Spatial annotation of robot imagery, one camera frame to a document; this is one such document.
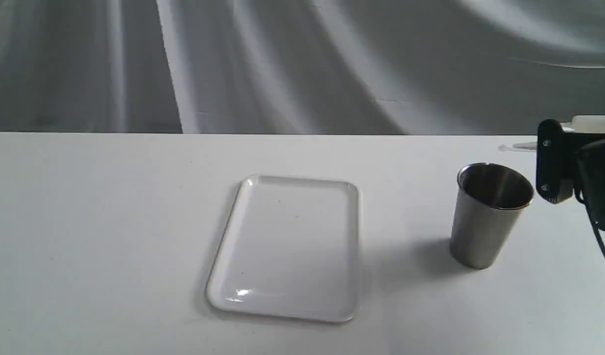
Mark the stainless steel cup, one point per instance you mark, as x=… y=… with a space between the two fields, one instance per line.
x=490 y=200

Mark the grey draped backdrop cloth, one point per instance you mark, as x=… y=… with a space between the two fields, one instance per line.
x=313 y=67

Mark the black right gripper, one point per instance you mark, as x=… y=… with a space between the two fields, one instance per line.
x=557 y=149

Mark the translucent squeeze bottle amber liquid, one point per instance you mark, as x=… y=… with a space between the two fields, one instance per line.
x=579 y=124

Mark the white plastic tray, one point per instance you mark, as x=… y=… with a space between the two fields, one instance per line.
x=290 y=249

